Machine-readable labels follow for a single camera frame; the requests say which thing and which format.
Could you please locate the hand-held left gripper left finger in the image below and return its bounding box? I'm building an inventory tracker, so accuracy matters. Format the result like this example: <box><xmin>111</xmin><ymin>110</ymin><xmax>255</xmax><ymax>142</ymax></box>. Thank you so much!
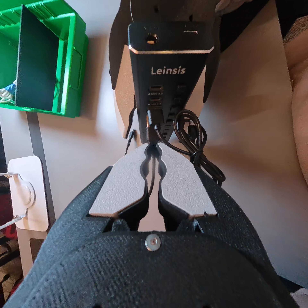
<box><xmin>89</xmin><ymin>143</ymin><xmax>155</xmax><ymax>232</ymax></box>

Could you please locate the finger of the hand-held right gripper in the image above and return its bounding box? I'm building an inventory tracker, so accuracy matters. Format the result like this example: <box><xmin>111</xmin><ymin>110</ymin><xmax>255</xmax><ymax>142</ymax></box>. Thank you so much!
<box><xmin>192</xmin><ymin>16</ymin><xmax>222</xmax><ymax>104</ymax></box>
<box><xmin>108</xmin><ymin>4</ymin><xmax>138</xmax><ymax>139</ymax></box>

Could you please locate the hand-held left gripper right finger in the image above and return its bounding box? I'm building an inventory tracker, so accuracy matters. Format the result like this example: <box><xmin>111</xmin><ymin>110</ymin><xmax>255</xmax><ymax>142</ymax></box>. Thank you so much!
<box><xmin>157</xmin><ymin>142</ymin><xmax>218</xmax><ymax>232</ymax></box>

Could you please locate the black usb cable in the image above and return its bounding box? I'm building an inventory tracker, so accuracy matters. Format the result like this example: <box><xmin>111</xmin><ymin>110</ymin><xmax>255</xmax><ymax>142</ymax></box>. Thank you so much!
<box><xmin>124</xmin><ymin>109</ymin><xmax>227</xmax><ymax>200</ymax></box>

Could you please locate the black multi-port usb hub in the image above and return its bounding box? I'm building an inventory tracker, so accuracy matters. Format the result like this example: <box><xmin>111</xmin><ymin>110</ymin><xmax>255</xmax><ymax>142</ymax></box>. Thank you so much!
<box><xmin>128</xmin><ymin>22</ymin><xmax>215</xmax><ymax>145</ymax></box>

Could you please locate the green plastic bin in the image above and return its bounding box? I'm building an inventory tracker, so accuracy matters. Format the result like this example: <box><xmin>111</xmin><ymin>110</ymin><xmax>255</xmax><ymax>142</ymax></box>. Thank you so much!
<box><xmin>0</xmin><ymin>0</ymin><xmax>89</xmax><ymax>118</ymax></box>

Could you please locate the black tape strip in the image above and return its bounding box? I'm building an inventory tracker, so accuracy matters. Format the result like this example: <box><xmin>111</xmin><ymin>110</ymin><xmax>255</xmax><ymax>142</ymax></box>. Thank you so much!
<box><xmin>26</xmin><ymin>112</ymin><xmax>57</xmax><ymax>217</ymax></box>

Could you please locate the black bin divider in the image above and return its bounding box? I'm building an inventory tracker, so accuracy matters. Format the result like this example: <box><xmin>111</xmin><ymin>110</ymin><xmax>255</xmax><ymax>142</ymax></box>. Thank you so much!
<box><xmin>15</xmin><ymin>5</ymin><xmax>60</xmax><ymax>111</ymax></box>

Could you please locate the white plastic mount plate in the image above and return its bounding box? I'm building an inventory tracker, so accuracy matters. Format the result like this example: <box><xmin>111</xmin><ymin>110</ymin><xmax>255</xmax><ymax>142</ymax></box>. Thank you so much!
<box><xmin>7</xmin><ymin>155</ymin><xmax>49</xmax><ymax>232</ymax></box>

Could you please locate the white coiled cable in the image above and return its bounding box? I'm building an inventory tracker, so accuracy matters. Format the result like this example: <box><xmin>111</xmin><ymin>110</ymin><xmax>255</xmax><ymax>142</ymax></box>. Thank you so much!
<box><xmin>0</xmin><ymin>81</ymin><xmax>17</xmax><ymax>104</ymax></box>

